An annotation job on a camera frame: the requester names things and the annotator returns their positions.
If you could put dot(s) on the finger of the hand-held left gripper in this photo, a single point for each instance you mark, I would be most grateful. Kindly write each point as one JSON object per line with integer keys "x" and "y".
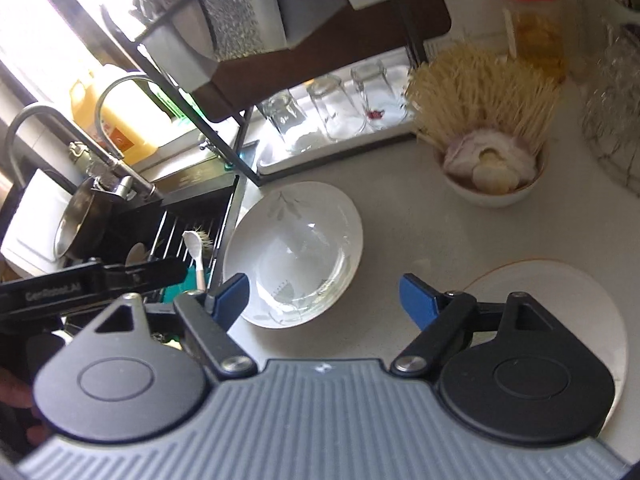
{"x": 150, "y": 272}

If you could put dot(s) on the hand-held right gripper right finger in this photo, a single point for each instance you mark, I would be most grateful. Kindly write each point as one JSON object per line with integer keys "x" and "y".
{"x": 416, "y": 299}

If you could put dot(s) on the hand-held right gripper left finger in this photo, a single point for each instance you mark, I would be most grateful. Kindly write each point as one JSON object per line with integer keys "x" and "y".
{"x": 232, "y": 296}

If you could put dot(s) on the clear glass bowl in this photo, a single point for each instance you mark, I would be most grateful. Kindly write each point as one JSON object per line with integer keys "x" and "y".
{"x": 300, "y": 270}

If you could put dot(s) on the white leaf-patterned plate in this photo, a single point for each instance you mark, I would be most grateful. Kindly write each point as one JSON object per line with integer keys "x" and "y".
{"x": 320, "y": 200}

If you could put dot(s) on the white orange-rimmed plate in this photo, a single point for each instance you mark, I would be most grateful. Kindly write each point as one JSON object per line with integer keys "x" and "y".
{"x": 550, "y": 280}

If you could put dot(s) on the green sponge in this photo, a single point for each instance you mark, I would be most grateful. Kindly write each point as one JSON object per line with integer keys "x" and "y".
{"x": 182, "y": 280}

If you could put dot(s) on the black sink drain rack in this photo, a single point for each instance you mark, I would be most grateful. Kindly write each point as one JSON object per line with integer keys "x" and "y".
{"x": 172, "y": 217}

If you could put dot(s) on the steel pan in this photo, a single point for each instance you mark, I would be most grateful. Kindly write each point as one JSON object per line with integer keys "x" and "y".
{"x": 75, "y": 225}

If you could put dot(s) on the white square container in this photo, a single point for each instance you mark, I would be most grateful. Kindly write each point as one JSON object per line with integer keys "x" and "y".
{"x": 30, "y": 220}

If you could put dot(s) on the white bowl holding garlic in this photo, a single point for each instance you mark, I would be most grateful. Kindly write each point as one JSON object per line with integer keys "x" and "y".
{"x": 500, "y": 197}

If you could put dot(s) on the yellow plastic bottle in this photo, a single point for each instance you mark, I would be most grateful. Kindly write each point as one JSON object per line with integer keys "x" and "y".
{"x": 125, "y": 130}

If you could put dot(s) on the garlic bulb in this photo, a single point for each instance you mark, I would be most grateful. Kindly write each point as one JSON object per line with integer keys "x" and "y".
{"x": 495, "y": 172}

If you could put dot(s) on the white drip tray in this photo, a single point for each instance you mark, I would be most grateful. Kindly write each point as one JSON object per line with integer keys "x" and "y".
{"x": 395, "y": 127}

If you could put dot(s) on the chrome kitchen faucet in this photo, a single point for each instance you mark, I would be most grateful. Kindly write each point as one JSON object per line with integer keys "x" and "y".
{"x": 45, "y": 112}

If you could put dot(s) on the clear drinking glass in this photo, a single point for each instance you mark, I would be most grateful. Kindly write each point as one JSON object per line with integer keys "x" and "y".
{"x": 377, "y": 87}
{"x": 290, "y": 120}
{"x": 335, "y": 107}

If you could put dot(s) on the slim curved faucet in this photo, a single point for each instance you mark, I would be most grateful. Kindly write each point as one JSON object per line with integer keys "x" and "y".
{"x": 116, "y": 82}

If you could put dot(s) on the bundle of toothpicks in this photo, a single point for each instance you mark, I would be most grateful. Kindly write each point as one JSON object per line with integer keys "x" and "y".
{"x": 475, "y": 90}

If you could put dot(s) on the grey textured board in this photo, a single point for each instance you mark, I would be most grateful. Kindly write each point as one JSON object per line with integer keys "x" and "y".
{"x": 235, "y": 15}

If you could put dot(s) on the dark brown cutting board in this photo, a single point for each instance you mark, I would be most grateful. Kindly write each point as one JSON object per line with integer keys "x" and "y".
{"x": 425, "y": 15}

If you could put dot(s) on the red-lidded plastic jar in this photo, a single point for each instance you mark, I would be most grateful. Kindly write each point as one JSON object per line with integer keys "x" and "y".
{"x": 535, "y": 25}

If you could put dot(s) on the black dish rack frame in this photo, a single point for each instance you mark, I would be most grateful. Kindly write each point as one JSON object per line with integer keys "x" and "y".
{"x": 411, "y": 35}

